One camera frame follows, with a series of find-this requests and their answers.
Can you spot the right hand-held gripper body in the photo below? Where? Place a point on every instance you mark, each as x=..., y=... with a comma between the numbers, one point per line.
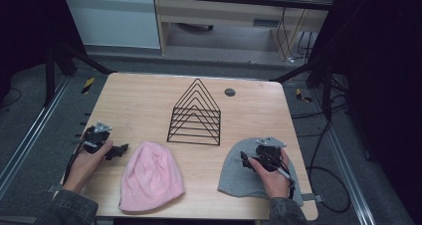
x=269, y=155

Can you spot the person's left hand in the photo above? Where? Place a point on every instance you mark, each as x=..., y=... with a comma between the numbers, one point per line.
x=84, y=167

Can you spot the person's right hand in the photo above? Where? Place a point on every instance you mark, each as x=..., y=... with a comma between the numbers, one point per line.
x=273, y=181

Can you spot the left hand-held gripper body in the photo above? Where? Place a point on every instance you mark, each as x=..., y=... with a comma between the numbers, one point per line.
x=94, y=139

